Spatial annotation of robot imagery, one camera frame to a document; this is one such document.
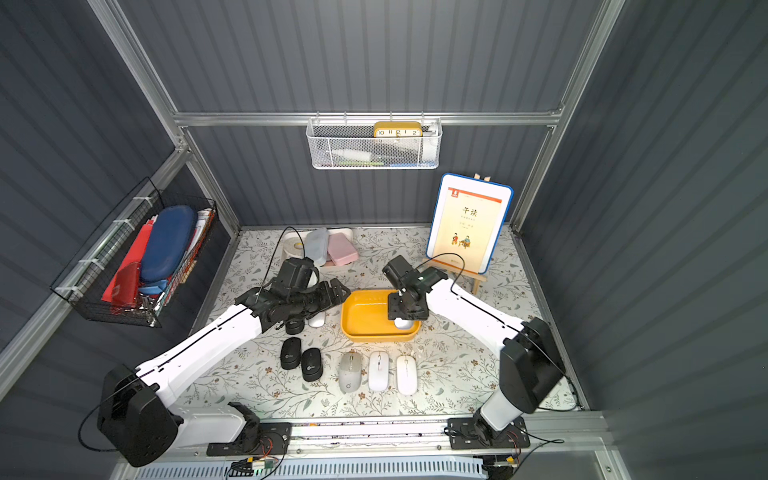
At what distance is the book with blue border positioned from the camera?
2.83 ft

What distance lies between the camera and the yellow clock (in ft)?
2.91

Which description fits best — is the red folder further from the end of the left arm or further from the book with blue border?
the book with blue border
